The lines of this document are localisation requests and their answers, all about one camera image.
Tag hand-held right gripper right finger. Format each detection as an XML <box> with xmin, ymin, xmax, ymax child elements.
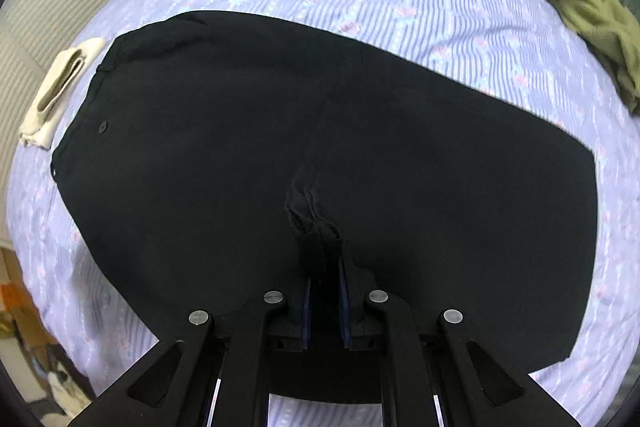
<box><xmin>337</xmin><ymin>257</ymin><xmax>583</xmax><ymax>427</ymax></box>

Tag folded cream towel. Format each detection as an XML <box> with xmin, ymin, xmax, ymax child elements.
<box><xmin>19</xmin><ymin>38</ymin><xmax>107</xmax><ymax>151</ymax></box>

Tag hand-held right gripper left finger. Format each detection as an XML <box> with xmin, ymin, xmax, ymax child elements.
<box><xmin>67</xmin><ymin>277</ymin><xmax>313</xmax><ymax>427</ymax></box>

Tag olive green jacket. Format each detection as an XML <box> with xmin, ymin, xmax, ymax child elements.
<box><xmin>527</xmin><ymin>0</ymin><xmax>640</xmax><ymax>114</ymax></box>

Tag orange and brown box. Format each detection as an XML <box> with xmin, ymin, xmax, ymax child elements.
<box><xmin>0</xmin><ymin>249</ymin><xmax>51</xmax><ymax>348</ymax></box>

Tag black and white cloth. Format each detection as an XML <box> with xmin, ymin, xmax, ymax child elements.
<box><xmin>44</xmin><ymin>342</ymin><xmax>97</xmax><ymax>410</ymax></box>

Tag black pants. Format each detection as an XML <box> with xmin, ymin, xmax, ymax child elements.
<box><xmin>52</xmin><ymin>9</ymin><xmax>599</xmax><ymax>400</ymax></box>

